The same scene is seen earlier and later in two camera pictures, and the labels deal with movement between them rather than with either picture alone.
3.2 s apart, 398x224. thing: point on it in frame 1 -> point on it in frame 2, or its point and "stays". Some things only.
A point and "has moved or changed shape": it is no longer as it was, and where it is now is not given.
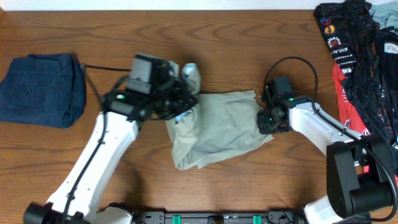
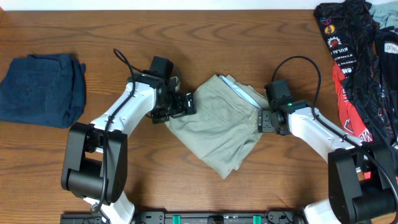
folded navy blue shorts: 45,89 stays
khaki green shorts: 219,124 has moved or changed shape
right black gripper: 265,121 stays
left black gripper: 181,99 stays
